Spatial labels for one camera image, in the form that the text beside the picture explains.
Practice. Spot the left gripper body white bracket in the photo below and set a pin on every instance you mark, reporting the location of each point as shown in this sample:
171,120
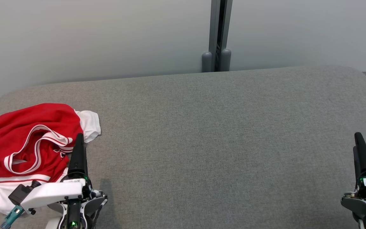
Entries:
52,192

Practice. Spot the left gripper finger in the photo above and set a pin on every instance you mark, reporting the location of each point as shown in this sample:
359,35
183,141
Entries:
78,159

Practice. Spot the red Bulls 23 jersey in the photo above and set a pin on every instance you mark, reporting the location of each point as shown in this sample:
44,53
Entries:
43,159

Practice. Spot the grey fabric sofa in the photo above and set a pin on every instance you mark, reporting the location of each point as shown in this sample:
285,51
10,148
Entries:
202,143

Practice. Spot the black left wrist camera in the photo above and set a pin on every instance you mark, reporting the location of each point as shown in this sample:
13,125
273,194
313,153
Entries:
22,192

